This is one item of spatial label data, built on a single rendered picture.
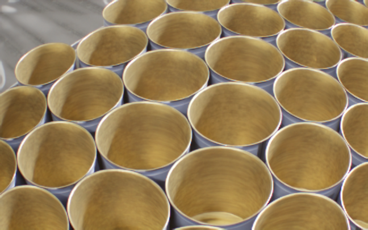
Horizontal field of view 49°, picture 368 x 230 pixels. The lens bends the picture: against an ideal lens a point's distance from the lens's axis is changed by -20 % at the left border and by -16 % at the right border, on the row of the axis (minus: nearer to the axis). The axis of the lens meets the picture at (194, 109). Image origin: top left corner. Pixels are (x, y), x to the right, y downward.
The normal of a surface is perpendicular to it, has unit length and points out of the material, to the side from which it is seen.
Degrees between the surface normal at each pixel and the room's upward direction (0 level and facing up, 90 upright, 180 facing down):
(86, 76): 89
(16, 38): 0
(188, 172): 88
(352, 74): 88
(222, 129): 89
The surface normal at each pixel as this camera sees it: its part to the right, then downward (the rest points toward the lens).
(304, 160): -0.19, 0.65
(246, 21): 0.02, 0.66
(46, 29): 0.03, -0.73
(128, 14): 0.37, 0.62
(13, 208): 0.71, 0.47
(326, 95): -0.68, 0.48
